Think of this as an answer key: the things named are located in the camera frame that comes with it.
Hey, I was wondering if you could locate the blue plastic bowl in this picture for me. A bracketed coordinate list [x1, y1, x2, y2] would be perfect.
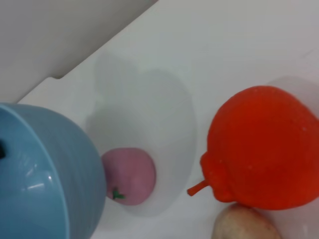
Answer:
[0, 103, 107, 239]

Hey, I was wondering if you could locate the beige egg yolk pastry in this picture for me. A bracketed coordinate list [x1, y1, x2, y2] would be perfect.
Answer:
[211, 203, 283, 239]

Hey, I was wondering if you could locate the pink peach bun toy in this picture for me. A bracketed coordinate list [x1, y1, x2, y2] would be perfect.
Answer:
[101, 147, 157, 206]

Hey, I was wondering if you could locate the orange red fruit toy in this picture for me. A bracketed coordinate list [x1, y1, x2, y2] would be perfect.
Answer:
[187, 85, 319, 211]

